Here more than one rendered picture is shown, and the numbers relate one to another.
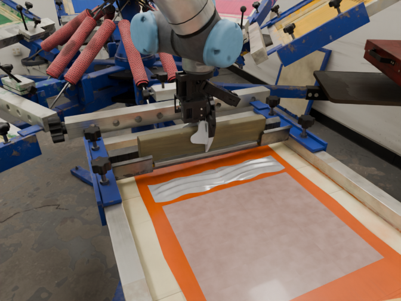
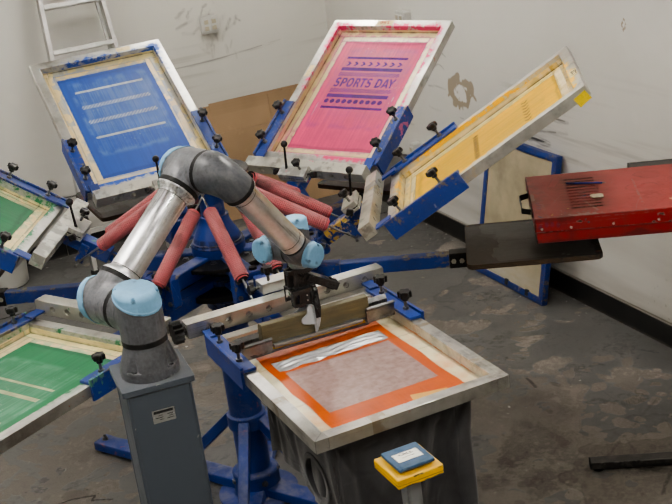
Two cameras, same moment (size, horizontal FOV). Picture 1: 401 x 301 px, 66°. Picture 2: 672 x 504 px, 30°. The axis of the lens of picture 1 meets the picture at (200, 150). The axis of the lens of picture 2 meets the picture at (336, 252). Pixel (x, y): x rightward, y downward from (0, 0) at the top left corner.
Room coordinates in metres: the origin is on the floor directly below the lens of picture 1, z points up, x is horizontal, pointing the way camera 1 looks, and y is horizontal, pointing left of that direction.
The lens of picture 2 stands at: (-2.76, -0.11, 2.55)
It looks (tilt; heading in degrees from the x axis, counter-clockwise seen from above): 21 degrees down; 0
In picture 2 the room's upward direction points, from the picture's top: 7 degrees counter-clockwise
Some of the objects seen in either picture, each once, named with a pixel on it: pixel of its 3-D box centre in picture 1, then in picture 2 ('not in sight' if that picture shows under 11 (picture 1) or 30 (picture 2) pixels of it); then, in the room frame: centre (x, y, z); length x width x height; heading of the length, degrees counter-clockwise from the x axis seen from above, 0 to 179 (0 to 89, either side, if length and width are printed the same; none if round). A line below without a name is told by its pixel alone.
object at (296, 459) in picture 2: not in sight; (308, 444); (0.39, 0.04, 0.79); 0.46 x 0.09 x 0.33; 23
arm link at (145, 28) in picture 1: (166, 32); (276, 247); (0.62, 0.07, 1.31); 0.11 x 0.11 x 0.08; 44
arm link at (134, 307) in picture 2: not in sight; (137, 310); (0.14, 0.41, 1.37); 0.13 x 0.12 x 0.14; 44
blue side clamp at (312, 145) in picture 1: (284, 132); (394, 308); (0.84, -0.26, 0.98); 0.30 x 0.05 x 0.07; 23
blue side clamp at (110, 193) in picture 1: (101, 173); (230, 359); (0.63, 0.25, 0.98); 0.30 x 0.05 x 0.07; 23
